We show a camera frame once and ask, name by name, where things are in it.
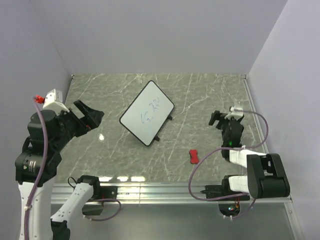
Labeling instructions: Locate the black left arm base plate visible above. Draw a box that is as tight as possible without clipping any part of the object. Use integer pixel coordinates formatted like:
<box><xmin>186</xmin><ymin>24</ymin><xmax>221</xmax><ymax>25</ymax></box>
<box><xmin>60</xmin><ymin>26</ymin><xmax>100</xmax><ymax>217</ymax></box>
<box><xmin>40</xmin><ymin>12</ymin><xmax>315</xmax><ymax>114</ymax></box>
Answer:
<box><xmin>98</xmin><ymin>185</ymin><xmax>118</xmax><ymax>199</ymax></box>

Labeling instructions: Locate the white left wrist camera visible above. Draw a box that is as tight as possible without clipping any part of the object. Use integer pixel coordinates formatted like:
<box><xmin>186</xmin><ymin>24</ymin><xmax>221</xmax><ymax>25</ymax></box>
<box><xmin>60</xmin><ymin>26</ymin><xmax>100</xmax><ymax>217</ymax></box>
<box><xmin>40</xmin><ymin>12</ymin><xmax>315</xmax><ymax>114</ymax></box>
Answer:
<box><xmin>42</xmin><ymin>89</ymin><xmax>70</xmax><ymax>116</ymax></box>

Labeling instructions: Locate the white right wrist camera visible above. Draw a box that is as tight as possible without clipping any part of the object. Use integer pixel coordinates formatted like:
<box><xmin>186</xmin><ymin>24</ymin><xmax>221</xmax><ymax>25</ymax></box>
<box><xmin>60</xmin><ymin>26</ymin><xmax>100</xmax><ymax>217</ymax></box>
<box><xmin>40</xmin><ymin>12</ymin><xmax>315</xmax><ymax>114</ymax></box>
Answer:
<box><xmin>224</xmin><ymin>106</ymin><xmax>244</xmax><ymax>120</ymax></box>

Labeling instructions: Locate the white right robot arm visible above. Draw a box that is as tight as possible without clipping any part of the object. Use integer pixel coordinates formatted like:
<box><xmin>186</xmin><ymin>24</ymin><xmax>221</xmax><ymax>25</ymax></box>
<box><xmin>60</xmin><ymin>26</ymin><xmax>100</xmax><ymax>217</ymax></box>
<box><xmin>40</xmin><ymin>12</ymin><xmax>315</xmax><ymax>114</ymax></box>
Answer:
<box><xmin>208</xmin><ymin>110</ymin><xmax>291</xmax><ymax>200</ymax></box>

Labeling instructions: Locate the aluminium mounting rail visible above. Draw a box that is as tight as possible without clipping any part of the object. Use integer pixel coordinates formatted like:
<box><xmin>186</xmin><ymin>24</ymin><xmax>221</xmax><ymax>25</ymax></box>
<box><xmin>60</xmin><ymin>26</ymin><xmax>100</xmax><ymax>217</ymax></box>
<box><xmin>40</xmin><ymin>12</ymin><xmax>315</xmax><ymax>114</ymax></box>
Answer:
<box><xmin>51</xmin><ymin>182</ymin><xmax>292</xmax><ymax>205</ymax></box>

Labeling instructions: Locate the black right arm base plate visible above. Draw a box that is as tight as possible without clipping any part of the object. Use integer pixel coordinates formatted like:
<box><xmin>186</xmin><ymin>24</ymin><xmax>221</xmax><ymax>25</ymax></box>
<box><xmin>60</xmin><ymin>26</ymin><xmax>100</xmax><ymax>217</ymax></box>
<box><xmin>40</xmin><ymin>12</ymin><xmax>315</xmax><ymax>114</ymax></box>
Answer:
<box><xmin>204</xmin><ymin>185</ymin><xmax>225</xmax><ymax>200</ymax></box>

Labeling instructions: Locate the small white whiteboard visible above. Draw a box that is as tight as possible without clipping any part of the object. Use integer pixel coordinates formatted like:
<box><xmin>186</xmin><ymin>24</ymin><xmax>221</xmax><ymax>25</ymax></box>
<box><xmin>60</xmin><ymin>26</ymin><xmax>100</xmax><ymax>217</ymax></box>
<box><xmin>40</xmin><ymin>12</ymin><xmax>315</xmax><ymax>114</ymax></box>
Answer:
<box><xmin>119</xmin><ymin>80</ymin><xmax>175</xmax><ymax>146</ymax></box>

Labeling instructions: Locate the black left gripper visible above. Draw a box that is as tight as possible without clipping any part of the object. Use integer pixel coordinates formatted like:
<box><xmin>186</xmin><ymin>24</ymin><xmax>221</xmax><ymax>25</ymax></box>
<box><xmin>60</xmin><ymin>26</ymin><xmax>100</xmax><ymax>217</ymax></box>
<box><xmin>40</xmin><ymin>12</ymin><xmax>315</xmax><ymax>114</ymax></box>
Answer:
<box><xmin>52</xmin><ymin>98</ymin><xmax>104</xmax><ymax>150</ymax></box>

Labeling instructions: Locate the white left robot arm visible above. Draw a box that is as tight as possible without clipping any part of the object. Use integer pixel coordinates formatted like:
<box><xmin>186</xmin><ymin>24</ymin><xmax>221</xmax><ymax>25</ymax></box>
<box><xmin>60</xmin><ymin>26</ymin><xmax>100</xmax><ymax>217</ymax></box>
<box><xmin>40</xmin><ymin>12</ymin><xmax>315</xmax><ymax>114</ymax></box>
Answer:
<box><xmin>15</xmin><ymin>100</ymin><xmax>105</xmax><ymax>240</ymax></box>

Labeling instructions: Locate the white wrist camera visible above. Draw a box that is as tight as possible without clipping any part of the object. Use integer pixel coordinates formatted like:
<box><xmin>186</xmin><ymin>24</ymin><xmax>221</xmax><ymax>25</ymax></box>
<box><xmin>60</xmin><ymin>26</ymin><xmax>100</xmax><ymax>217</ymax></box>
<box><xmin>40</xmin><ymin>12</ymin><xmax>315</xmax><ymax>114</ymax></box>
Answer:
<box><xmin>224</xmin><ymin>106</ymin><xmax>244</xmax><ymax>120</ymax></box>
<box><xmin>42</xmin><ymin>89</ymin><xmax>70</xmax><ymax>116</ymax></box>

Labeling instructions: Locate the red bone-shaped eraser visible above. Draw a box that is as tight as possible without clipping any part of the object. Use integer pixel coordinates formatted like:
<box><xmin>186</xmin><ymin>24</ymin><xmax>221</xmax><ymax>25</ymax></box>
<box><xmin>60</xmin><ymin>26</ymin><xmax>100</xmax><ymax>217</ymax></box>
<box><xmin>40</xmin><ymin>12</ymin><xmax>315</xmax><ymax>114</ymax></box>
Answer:
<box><xmin>189</xmin><ymin>149</ymin><xmax>200</xmax><ymax>165</ymax></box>

